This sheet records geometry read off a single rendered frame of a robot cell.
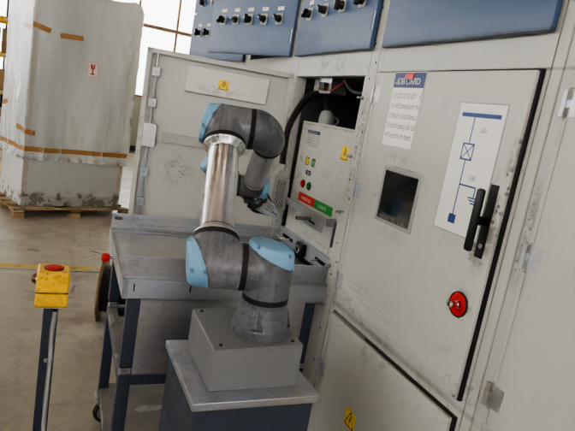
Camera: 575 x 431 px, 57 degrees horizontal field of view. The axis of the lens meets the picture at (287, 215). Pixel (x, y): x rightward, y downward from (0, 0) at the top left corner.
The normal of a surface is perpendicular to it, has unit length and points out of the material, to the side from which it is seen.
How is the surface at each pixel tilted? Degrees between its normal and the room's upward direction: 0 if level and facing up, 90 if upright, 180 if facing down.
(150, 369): 90
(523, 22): 90
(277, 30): 90
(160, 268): 90
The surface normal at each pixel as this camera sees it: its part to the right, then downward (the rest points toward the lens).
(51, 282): 0.36, 0.25
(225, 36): -0.73, 0.00
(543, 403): -0.91, -0.09
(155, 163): 0.11, 0.20
